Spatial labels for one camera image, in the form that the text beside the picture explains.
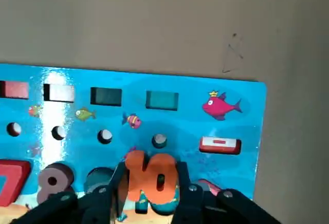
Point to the pink greater-than sign piece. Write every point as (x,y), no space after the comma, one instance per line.
(208,185)

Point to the mauve number eight piece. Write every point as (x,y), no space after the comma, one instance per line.
(64,175)

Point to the red number seven piece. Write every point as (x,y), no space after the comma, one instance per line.
(18,166)

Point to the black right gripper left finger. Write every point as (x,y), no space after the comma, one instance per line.
(77,211)

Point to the blue wooden toy board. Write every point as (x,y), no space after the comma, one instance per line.
(180,121)

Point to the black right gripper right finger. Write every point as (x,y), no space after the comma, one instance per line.
(218,211)

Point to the orange number ten piece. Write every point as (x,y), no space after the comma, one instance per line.
(144,172)

